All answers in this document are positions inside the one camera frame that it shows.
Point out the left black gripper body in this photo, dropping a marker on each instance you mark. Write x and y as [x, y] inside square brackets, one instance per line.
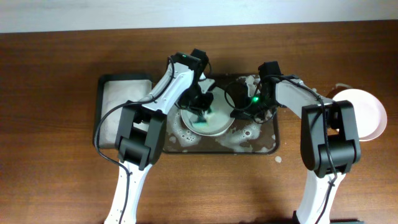
[202, 104]

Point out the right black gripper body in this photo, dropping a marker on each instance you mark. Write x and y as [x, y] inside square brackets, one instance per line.
[241, 111]

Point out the left soapy black tray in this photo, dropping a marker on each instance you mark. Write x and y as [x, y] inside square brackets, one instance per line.
[114, 90]

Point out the grey green plate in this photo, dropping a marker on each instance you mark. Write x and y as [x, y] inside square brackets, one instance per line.
[220, 121]

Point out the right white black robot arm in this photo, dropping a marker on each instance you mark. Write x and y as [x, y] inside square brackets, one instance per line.
[329, 139]

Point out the green yellow sponge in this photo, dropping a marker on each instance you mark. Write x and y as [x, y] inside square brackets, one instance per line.
[204, 117]

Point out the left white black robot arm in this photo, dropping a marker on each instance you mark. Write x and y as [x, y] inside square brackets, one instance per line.
[141, 132]

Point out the middle dark wet tray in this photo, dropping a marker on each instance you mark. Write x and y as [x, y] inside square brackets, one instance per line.
[242, 137]

